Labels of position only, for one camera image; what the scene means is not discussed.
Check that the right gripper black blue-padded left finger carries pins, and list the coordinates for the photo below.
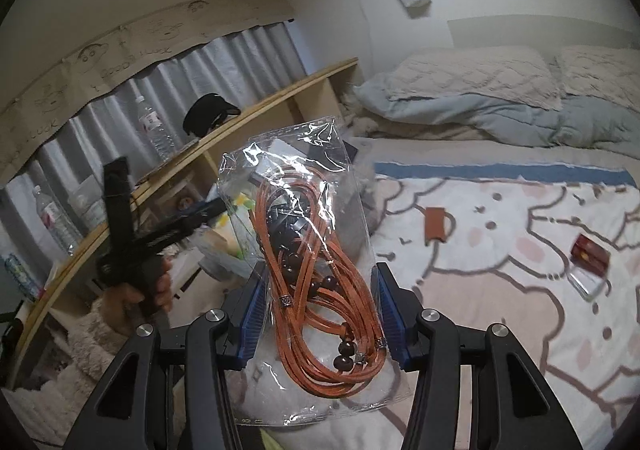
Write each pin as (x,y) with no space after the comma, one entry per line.
(166,389)

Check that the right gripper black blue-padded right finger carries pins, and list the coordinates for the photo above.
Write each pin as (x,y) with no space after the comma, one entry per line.
(513,407)

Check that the clear plastic small case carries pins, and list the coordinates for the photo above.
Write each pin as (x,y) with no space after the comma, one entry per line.
(587,284)

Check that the red cigarette box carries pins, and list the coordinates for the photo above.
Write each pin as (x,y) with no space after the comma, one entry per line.
(590,256)

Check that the bag of orange cords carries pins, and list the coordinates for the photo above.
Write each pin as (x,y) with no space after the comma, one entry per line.
(294,202)

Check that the brown leather card sleeve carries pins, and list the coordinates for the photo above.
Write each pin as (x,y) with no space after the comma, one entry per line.
(434,224)

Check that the person's left hand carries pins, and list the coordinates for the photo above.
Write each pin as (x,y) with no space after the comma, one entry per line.
(119,302)

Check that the wooden long shelf unit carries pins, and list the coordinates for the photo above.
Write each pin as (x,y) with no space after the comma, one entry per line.
(316,95)

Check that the clear plastic jar on shelf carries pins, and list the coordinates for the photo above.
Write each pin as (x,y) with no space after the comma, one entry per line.
(87,202)

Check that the water bottle far left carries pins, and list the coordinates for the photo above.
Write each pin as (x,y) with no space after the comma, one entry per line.
(56,221)

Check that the water bottle near cap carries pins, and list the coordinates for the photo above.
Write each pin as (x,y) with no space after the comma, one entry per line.
(154,129)

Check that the cartoon bear print blanket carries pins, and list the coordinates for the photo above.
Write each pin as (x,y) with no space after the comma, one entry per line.
(506,258)

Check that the black visor cap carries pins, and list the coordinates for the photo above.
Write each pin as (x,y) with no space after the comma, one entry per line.
(207,113)

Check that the beige cartoon curtain valance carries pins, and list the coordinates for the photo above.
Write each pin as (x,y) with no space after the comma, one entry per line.
(36,113)

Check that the grey curtain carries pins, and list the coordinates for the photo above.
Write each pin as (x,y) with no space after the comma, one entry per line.
(244,68)

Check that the grey blue duvet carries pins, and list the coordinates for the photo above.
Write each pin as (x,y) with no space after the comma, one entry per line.
(581,121)

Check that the beige quilted pillow left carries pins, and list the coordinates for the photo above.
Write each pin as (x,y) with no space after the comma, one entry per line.
(516,74)

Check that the beige quilted pillow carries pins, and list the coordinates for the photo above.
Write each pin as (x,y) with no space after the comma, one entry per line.
(516,74)
(607,73)

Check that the beige quilted pillow right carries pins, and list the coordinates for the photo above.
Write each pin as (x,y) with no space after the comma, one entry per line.
(607,73)

